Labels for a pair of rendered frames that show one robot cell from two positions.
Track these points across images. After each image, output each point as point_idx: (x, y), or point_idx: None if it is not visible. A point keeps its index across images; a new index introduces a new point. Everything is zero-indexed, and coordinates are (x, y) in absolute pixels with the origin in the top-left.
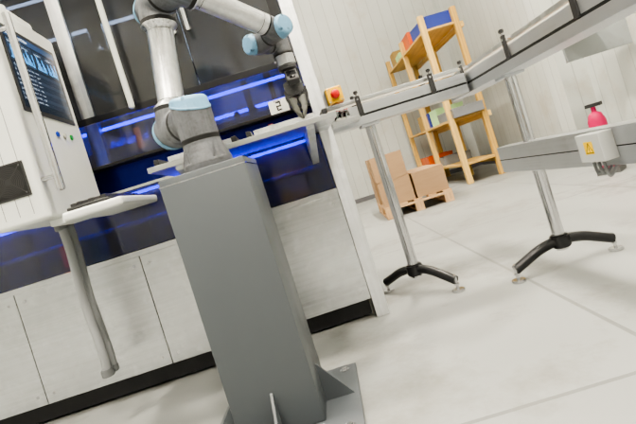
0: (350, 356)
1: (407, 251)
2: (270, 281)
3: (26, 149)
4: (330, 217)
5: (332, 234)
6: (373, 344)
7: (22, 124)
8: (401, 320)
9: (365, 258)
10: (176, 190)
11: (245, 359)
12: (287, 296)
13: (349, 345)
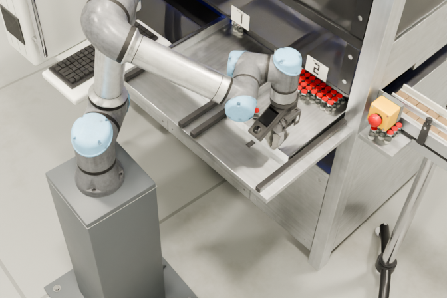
0: (221, 286)
1: (385, 252)
2: (95, 277)
3: (21, 14)
4: (310, 184)
5: (305, 193)
6: (245, 295)
7: None
8: (299, 296)
9: (321, 232)
10: (53, 189)
11: (82, 277)
12: (103, 291)
13: (241, 271)
